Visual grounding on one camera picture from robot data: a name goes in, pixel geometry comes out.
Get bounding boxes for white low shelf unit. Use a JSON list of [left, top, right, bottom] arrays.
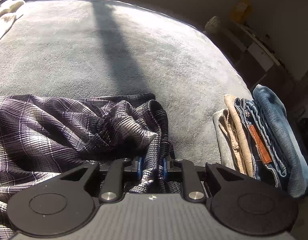
[[204, 16, 285, 89]]

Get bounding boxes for folded clothes stack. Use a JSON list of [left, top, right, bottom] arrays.
[[213, 85, 308, 198]]

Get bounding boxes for white fleece garment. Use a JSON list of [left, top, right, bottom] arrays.
[[0, 0, 26, 40]]

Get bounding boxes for yellow box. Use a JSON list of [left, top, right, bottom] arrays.
[[230, 0, 253, 24]]

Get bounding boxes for dark plaid flannel pants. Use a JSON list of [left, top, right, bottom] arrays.
[[0, 93, 180, 239]]

